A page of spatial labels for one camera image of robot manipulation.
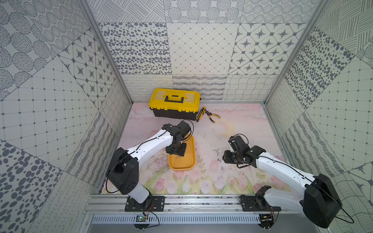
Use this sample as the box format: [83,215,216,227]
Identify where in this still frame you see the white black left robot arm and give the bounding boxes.
[106,120,194,210]

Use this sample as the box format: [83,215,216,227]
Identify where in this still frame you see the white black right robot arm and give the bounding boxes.
[222,134,347,229]

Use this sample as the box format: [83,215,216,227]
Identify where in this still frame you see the yellow plastic storage tray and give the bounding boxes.
[168,136,197,171]

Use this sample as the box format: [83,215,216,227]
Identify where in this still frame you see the black right controller box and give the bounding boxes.
[258,215,275,230]

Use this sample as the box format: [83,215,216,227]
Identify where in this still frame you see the screw pile on table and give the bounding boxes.
[212,148,221,163]

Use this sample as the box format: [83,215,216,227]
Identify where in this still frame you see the black yellow toolbox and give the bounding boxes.
[149,88,201,120]

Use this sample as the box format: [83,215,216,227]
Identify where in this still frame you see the green circuit board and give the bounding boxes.
[136,215,148,223]

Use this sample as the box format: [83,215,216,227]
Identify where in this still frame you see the yellow handled pliers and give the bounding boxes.
[196,107,221,123]

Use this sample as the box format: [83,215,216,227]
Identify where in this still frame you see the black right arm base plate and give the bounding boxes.
[238,185,281,212]

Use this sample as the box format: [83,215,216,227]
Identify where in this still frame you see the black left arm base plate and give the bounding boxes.
[125,192,166,212]

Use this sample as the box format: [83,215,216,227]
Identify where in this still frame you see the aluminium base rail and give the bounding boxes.
[83,191,304,215]

